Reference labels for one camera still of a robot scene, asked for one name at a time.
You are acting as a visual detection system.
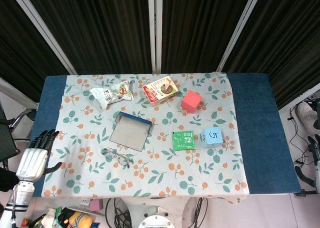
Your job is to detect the floral orange fruit tablecloth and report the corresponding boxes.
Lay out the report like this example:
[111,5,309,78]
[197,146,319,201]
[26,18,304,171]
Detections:
[41,72,251,205]

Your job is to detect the white shoe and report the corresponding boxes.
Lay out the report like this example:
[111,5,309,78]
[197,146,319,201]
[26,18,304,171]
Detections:
[296,100,319,131]

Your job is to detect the black mesh chair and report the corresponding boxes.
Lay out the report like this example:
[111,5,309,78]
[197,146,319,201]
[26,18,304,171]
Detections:
[0,101,38,163]

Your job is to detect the white partition frame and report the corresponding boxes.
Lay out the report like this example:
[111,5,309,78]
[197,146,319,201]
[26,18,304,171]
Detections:
[277,85,320,111]
[215,0,266,73]
[0,76,39,106]
[147,0,164,75]
[6,0,77,75]

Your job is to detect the black floor cables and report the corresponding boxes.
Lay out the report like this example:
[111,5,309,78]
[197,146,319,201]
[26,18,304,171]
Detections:
[287,94,320,196]

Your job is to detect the black coiled cable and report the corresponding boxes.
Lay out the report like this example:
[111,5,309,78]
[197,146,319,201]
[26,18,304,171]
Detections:
[104,197,133,228]

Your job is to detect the black pleated curtain panel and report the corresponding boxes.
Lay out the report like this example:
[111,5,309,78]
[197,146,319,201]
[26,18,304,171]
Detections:
[223,0,320,110]
[0,0,69,95]
[21,0,154,76]
[161,0,256,74]

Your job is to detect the dark blue table cover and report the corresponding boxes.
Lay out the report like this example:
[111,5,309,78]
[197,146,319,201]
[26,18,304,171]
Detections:
[29,73,302,197]

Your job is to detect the beige cookie box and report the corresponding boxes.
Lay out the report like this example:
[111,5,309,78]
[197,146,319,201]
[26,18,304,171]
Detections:
[142,75,180,106]

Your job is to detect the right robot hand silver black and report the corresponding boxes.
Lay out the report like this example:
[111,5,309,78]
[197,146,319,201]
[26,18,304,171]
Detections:
[294,135,320,188]

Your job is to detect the thin-framed eyeglasses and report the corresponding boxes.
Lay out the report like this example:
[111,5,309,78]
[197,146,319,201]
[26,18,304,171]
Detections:
[100,147,135,169]

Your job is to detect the light blue numbered cube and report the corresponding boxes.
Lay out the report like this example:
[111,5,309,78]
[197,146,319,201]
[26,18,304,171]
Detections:
[200,126,224,149]

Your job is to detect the blue glasses case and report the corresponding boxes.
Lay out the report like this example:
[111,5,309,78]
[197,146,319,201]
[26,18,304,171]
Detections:
[109,111,153,152]

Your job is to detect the small pink box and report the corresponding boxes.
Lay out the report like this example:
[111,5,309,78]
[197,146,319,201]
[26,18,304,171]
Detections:
[88,199,104,212]

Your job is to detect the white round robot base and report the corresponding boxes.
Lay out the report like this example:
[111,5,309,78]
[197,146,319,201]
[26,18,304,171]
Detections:
[137,205,175,228]

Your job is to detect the green tea sachet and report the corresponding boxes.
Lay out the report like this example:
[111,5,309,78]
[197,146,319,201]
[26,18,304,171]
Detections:
[171,130,196,151]

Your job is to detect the yellow plush toy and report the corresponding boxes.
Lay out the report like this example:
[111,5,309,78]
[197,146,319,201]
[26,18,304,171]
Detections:
[59,207,94,228]

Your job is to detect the red foam cube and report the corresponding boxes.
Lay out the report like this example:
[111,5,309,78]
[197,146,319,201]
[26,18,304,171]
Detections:
[181,89,203,114]

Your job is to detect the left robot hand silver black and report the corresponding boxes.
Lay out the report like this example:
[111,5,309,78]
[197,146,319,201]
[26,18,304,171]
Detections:
[15,129,63,183]

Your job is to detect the silver snack bag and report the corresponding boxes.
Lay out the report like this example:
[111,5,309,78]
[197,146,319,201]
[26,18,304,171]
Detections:
[89,79,135,110]

